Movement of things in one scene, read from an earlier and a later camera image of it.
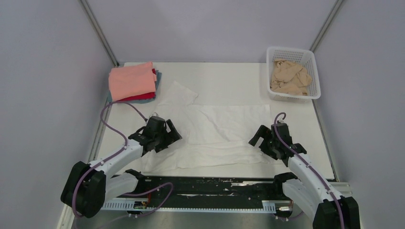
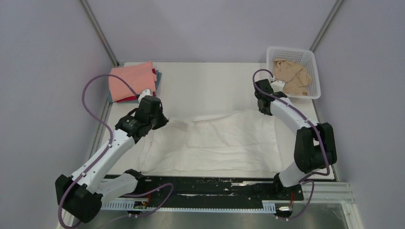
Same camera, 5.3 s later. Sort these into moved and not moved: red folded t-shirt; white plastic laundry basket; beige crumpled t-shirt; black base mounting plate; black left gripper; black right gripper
Moved: black left gripper; black right gripper
Not moved: beige crumpled t-shirt; red folded t-shirt; white plastic laundry basket; black base mounting plate
